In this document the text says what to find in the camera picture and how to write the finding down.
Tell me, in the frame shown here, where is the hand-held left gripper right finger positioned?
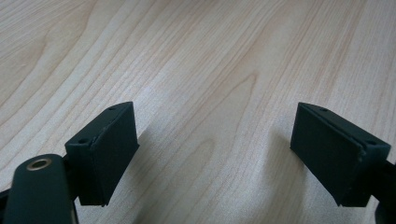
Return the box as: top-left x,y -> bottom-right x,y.
290,101 -> 392,208

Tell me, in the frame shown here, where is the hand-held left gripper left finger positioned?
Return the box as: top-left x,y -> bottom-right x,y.
64,101 -> 140,207

